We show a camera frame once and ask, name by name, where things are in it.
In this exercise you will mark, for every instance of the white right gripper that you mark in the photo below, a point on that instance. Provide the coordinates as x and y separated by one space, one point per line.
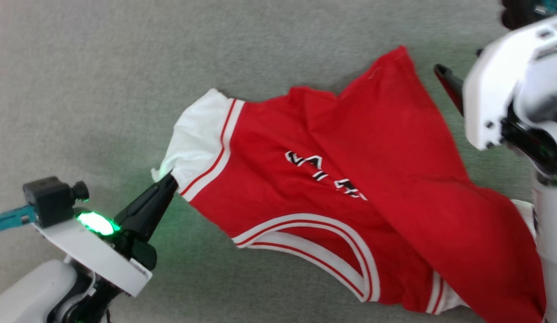
496 89

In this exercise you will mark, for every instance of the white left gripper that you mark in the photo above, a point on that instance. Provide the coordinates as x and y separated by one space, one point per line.
94 251

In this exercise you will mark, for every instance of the red white sports jersey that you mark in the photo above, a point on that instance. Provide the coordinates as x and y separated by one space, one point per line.
395 157

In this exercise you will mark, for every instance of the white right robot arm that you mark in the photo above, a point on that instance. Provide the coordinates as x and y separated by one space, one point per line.
550 215

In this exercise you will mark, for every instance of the grey fabric sofa cushion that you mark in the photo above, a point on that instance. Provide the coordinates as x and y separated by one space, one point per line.
125 67

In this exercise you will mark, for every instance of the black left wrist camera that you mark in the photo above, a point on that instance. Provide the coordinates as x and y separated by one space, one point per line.
49 201

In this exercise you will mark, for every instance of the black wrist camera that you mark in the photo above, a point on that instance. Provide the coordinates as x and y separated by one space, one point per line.
49 201
520 13

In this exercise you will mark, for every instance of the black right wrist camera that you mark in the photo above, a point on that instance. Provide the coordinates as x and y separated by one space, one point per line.
520 13

